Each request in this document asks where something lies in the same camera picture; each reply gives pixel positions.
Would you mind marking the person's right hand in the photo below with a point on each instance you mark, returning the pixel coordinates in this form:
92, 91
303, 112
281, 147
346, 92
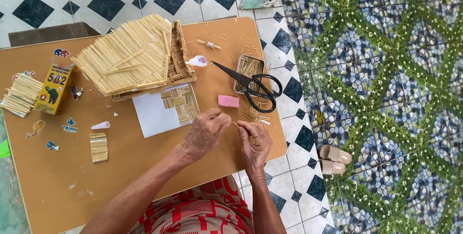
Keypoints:
257, 151

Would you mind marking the person's left hand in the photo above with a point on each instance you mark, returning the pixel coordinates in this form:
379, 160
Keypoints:
204, 132

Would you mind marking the person's right fingers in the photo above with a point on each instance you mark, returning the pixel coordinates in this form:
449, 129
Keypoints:
249, 131

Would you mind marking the person's left fingers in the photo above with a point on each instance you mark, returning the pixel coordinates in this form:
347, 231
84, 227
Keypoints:
220, 117

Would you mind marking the heap of toothpick scraps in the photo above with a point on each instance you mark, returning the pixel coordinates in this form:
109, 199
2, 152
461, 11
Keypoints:
255, 114

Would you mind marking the pink eraser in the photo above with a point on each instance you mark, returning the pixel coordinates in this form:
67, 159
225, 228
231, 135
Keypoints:
228, 101

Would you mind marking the group of woven toothpick tiles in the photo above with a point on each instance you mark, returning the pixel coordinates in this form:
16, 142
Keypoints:
182, 104

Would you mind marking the black scissors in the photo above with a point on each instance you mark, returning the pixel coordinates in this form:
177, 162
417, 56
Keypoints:
253, 84

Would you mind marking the metal tin of toothpicks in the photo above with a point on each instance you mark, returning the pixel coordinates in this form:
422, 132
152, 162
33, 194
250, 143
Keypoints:
250, 67

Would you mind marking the white glue tube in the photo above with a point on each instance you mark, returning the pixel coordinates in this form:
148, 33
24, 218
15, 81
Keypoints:
198, 61

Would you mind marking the white paper sheet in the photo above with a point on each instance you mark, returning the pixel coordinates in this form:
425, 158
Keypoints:
152, 114

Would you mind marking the glued toothpick scrap piece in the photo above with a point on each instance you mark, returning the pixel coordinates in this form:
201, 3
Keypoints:
208, 44

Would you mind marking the beige sandal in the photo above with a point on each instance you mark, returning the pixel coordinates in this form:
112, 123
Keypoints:
332, 167
334, 154

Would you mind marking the red white patterned clothing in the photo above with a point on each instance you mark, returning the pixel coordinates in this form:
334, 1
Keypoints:
202, 212

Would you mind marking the toothpick model house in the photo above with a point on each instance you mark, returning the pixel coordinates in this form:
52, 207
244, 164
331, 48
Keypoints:
126, 57

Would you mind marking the white cone glue cap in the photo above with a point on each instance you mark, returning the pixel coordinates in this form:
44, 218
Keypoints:
101, 125

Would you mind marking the small flat toothpick panel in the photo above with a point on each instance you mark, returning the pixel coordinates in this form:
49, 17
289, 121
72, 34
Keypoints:
98, 148

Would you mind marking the small torn sticker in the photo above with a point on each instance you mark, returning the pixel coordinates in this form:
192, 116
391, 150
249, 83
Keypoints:
76, 92

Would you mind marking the blue bird sticker with text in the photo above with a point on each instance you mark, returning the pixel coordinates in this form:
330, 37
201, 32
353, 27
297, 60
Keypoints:
69, 126

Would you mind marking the yellow glue box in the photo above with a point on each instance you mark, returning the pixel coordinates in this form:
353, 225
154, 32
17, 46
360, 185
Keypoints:
54, 89

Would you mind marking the small blue bird sticker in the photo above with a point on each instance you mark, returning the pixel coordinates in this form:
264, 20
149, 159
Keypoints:
52, 145

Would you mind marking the red blue elephant sticker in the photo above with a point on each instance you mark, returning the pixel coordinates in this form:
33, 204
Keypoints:
61, 53

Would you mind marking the yellow figure sticker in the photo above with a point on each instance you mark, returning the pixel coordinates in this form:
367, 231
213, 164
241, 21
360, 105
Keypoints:
36, 128

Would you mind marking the large flat toothpick panel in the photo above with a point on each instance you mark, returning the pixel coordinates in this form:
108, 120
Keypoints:
22, 95

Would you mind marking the green plastic piece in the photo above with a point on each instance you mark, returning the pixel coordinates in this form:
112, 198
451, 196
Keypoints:
4, 149

